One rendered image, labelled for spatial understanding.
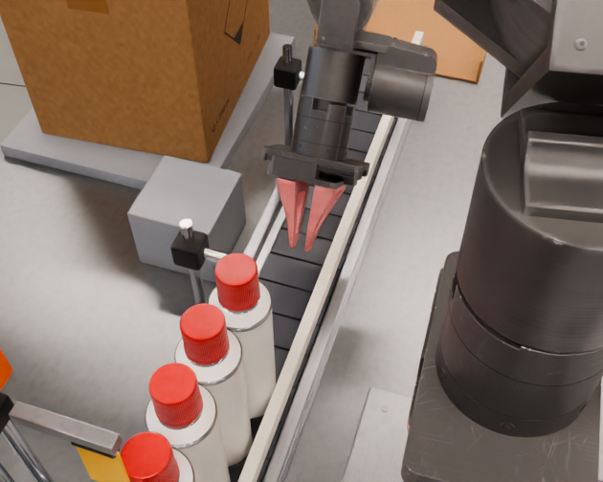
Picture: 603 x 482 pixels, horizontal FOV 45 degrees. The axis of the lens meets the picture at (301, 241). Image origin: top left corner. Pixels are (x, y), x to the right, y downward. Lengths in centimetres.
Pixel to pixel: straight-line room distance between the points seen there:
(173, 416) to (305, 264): 35
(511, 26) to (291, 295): 59
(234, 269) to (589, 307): 38
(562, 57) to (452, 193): 79
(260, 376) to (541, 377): 43
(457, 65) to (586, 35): 99
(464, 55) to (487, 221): 100
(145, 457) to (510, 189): 34
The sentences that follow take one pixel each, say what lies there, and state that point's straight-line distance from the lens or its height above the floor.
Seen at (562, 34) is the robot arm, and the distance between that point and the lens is 19.
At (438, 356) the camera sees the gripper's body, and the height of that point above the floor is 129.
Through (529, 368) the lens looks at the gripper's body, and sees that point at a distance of 24.
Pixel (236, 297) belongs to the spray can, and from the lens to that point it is 56.
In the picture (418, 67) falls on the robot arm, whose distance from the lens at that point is 72.
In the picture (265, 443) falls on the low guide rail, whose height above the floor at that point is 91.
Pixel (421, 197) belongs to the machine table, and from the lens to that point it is 97.
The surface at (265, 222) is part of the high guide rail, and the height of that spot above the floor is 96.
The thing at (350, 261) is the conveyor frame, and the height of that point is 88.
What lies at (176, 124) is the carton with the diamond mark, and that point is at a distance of 95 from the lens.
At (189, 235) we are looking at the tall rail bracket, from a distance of 72.
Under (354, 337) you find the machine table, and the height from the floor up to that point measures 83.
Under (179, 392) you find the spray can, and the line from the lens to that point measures 51.
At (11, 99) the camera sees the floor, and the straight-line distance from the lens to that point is 258.
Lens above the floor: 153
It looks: 50 degrees down
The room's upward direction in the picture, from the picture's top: straight up
